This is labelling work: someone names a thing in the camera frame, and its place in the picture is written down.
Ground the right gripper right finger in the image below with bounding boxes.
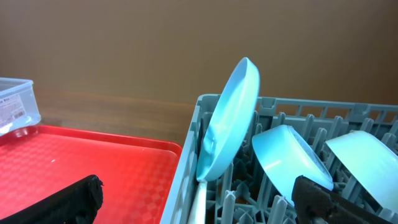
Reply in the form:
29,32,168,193
292,175,389,224

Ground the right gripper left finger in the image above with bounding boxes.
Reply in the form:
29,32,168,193
1,175,103,224

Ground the light blue bowl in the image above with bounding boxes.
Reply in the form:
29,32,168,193
252,124,334,206

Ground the green bowl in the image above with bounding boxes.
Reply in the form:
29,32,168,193
326,131,397,212

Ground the white plastic spoon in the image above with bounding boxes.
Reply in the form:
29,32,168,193
187,181,208,224

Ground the light blue plate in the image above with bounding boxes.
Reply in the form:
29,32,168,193
196,57,260,182

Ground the grey dishwasher rack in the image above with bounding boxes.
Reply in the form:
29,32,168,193
161,94,397,223

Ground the red serving tray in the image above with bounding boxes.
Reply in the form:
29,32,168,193
1,125,182,223

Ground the clear plastic bin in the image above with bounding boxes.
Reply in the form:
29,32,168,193
0,77,41,136

